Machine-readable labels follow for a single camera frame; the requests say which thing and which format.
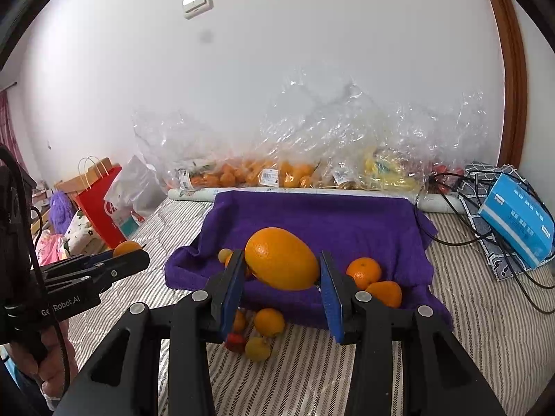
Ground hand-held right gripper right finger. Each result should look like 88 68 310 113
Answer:
319 250 506 416

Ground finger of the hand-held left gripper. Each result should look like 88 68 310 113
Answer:
45 249 151 292
30 249 118 278

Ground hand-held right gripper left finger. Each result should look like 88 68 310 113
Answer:
52 249 247 416

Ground purple towel lined tray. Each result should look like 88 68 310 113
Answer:
164 190 454 332

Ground red bagged fruits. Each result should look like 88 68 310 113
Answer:
431 162 464 192

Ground person's left hand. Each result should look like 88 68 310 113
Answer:
9 321 81 412

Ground white printed cloth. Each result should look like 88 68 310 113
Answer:
63 210 102 256

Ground red paper bag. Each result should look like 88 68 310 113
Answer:
75 156 131 250

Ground pink cloth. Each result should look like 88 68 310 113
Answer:
35 232 66 267

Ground small yellow-green fruit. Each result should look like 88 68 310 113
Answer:
245 336 272 362

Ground purple plush toy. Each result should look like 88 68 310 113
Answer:
49 191 76 235

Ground brown paper bag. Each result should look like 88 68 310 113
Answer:
54 158 113 200

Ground white plastic bag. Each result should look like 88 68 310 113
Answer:
103 155 168 235

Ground striped bed sheet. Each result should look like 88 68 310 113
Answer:
65 197 555 416

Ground pile of bagged oranges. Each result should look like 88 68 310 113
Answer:
191 160 319 189

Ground clear plastic bag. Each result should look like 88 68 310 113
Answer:
408 91 490 193
132 110 322 190
264 76 428 193

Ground bunch of yellow bananas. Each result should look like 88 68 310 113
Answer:
360 149 423 192

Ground grey patterned cloth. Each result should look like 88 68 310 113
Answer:
457 161 555 282

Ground blue tissue box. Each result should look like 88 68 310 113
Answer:
477 172 555 269

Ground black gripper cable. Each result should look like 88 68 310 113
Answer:
0 145 72 404

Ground white light switch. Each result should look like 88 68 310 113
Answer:
181 0 214 19

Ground brown wooden door frame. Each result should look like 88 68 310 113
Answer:
477 0 529 170

